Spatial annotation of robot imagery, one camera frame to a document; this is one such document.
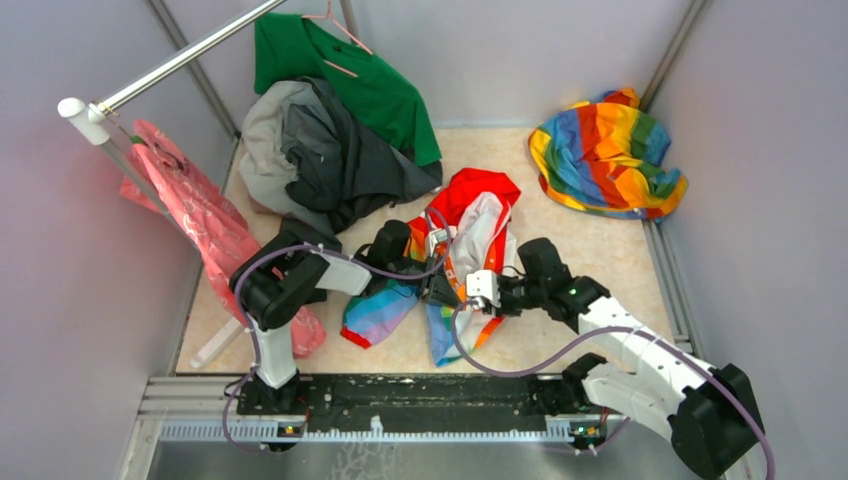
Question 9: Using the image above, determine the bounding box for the red white cartoon jacket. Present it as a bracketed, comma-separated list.
[341, 168, 521, 367]

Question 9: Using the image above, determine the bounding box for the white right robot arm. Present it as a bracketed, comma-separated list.
[467, 238, 765, 479]

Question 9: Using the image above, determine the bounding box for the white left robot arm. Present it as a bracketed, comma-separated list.
[229, 220, 452, 414]

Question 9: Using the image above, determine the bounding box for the dark grey jacket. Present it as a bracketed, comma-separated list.
[238, 77, 443, 237]

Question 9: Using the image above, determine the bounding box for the rainbow striped garment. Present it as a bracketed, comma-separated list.
[527, 88, 688, 222]

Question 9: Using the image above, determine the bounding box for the green t-shirt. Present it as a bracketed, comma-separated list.
[254, 12, 442, 166]

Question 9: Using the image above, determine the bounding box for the pink patterned garment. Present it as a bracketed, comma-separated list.
[119, 119, 329, 359]

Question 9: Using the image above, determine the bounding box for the pink clothes hanger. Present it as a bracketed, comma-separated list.
[301, 1, 374, 78]

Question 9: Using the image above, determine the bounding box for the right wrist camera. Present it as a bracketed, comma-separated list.
[465, 270, 501, 309]

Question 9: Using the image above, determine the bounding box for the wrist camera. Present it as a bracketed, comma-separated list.
[426, 228, 451, 255]
[465, 270, 501, 309]

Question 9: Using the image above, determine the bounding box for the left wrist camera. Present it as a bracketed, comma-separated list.
[426, 228, 451, 255]

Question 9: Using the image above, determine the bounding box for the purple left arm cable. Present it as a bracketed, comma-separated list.
[221, 207, 455, 457]

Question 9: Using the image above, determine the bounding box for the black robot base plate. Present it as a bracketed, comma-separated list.
[229, 373, 618, 439]

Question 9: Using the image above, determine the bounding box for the aluminium frame rail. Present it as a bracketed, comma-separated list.
[119, 218, 757, 480]

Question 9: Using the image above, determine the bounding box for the silver clothes rail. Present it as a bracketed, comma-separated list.
[57, 1, 282, 220]

